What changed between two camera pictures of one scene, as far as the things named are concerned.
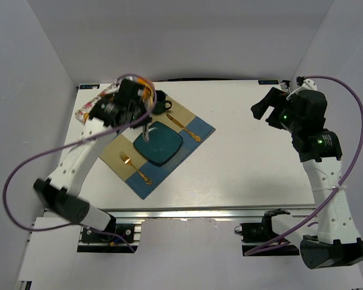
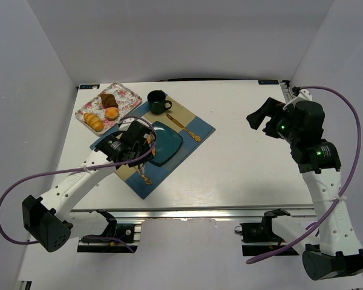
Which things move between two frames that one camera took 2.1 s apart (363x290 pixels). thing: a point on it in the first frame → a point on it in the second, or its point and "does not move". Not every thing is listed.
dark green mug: (160, 102) does not move
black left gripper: (142, 121) → (140, 154)
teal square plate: (163, 144) does not move
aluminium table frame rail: (196, 214) does not move
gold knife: (198, 138) does not move
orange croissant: (147, 90) → (150, 138)
